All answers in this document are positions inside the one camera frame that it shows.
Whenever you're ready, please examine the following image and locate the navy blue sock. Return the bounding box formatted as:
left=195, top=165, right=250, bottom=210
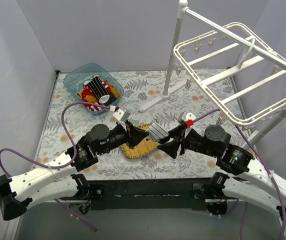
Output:
left=105, top=93, right=117, bottom=106

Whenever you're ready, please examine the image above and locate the red white striped sock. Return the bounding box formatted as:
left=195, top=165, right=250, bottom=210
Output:
left=84, top=102, right=106, bottom=112
left=101, top=80, right=111, bottom=94

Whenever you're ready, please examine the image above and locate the mustard yellow sock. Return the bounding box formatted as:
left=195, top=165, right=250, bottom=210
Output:
left=107, top=85, right=120, bottom=99
left=85, top=94, right=98, bottom=103

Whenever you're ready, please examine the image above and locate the red sock with white pattern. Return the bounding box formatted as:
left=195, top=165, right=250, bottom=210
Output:
left=82, top=85, right=95, bottom=102

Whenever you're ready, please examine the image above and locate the black white striped sock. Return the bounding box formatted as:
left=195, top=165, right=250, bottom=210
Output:
left=84, top=75, right=110, bottom=104

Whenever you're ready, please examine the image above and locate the beige striped sock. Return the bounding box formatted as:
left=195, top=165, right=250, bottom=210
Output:
left=77, top=90, right=83, bottom=100

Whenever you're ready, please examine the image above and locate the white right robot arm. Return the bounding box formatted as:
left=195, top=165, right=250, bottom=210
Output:
left=156, top=124, right=286, bottom=224

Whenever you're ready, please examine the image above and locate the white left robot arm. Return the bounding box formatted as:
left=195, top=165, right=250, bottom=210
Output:
left=0, top=121, right=149, bottom=221

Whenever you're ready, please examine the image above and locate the white clip sock hanger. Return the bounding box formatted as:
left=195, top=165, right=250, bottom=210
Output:
left=172, top=21, right=286, bottom=130

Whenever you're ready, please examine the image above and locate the woven bamboo tray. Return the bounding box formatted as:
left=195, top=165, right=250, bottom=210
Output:
left=120, top=122, right=162, bottom=160

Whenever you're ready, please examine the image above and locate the teal transparent plastic basin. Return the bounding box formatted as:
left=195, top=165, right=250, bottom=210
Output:
left=64, top=63, right=124, bottom=115

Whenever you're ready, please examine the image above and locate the white drying rack stand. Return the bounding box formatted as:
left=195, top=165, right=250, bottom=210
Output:
left=139, top=0, right=286, bottom=144

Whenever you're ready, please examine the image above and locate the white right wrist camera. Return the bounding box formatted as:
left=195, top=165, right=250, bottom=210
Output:
left=178, top=111, right=196, bottom=129

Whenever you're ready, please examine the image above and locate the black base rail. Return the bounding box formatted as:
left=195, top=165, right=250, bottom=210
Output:
left=62, top=177, right=230, bottom=211

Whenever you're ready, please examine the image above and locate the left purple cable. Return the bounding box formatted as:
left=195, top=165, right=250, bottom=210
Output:
left=0, top=101, right=117, bottom=232

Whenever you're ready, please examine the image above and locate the purple cable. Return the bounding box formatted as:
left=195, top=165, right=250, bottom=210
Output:
left=0, top=101, right=117, bottom=232
left=191, top=108, right=286, bottom=240

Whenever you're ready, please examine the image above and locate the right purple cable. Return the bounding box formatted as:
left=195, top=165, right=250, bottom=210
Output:
left=191, top=108, right=286, bottom=240

